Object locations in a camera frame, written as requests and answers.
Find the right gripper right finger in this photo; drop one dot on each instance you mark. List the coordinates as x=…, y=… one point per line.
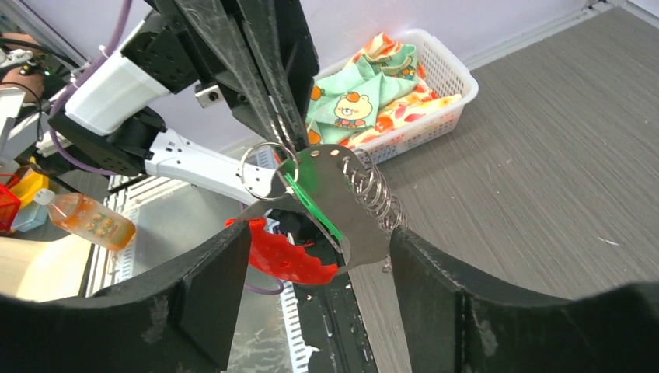
x=458, y=318

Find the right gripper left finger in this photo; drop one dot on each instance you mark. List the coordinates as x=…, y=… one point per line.
x=177, y=317

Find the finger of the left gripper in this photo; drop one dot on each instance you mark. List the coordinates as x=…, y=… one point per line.
x=203, y=43
x=278, y=35

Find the green tagged key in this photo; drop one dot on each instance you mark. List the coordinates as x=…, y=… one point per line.
x=293, y=178

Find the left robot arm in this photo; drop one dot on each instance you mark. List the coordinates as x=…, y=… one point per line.
x=106, y=114

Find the colourful patterned cloth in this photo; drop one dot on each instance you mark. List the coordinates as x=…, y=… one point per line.
x=379, y=90

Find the orange drink bottle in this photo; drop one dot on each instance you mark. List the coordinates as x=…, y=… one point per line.
x=87, y=218

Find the white plastic basket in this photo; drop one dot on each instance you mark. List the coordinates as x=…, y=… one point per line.
x=445, y=73

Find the red plastic crate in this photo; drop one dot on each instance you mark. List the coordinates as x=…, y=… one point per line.
x=10, y=204

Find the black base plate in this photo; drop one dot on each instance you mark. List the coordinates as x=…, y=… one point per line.
x=325, y=329

